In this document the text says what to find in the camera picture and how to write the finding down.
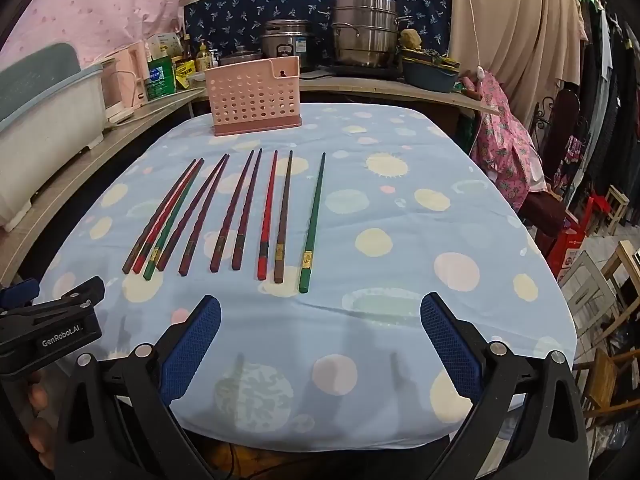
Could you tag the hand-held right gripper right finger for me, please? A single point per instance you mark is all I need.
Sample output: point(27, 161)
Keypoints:
point(450, 345)

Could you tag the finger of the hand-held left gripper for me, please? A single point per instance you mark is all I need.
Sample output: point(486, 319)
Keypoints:
point(75, 292)
point(20, 292)

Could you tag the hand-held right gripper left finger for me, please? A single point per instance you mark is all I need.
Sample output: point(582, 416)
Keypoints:
point(192, 350)

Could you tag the green chopstick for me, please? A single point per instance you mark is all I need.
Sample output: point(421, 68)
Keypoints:
point(315, 210)
point(161, 250)

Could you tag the red chopstick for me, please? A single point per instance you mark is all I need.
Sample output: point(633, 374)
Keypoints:
point(268, 210)
point(172, 210)

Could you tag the maroon chopstick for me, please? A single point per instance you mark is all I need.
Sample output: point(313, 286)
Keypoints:
point(233, 210)
point(247, 210)
point(207, 210)
point(193, 210)

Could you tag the pink perforated utensil holder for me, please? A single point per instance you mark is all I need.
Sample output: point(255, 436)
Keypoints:
point(255, 95)

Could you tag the person's left hand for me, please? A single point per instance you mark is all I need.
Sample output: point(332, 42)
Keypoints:
point(40, 402)

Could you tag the blue planet print tablecloth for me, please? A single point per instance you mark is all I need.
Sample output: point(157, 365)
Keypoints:
point(380, 220)

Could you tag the pale wooden stool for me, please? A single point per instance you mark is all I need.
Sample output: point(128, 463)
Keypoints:
point(592, 290)

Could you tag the wooden chair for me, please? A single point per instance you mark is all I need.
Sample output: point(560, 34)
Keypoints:
point(605, 375)

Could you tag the red plastic stool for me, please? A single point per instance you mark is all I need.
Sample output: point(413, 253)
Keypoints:
point(575, 240)

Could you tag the white plastic tub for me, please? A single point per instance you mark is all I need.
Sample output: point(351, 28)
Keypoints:
point(45, 125)

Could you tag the pink pineapple print cloth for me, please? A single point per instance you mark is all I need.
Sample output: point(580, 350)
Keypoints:
point(500, 145)

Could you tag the pink electric kettle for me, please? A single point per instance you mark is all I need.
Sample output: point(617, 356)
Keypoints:
point(120, 85)

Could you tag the green packet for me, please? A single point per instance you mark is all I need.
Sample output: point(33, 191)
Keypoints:
point(160, 80)

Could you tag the dark metal chair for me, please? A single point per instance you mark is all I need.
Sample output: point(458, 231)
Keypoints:
point(560, 125)

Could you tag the white carton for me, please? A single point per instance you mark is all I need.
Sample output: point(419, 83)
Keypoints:
point(165, 45)

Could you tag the yellow bottle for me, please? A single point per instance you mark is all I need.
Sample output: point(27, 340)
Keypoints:
point(202, 58)

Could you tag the blue plastic basin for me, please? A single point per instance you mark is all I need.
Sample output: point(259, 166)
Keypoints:
point(427, 78)

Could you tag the dark sauce bottle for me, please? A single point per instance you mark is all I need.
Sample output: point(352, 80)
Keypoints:
point(186, 49)

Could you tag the pink dotted cloth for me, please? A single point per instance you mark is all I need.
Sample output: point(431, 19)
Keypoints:
point(100, 5)

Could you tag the small lidded pot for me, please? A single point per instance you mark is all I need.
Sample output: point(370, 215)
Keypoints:
point(241, 56)

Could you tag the black induction cooktop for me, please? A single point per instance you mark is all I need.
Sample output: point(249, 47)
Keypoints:
point(350, 71)

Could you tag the hanging dark clothes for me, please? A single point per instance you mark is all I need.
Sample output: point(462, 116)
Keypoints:
point(607, 85)

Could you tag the yellow sponge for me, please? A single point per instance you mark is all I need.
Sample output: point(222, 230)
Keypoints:
point(411, 38)

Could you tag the steel rice cooker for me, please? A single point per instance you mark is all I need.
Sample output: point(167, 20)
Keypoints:
point(287, 42)

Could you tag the steel steamer pot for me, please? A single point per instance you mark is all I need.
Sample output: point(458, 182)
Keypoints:
point(365, 30)

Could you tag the beige curtain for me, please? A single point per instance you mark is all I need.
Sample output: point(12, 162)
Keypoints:
point(520, 25)

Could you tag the navy floral cloth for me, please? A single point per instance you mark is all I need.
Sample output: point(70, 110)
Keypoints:
point(240, 5)

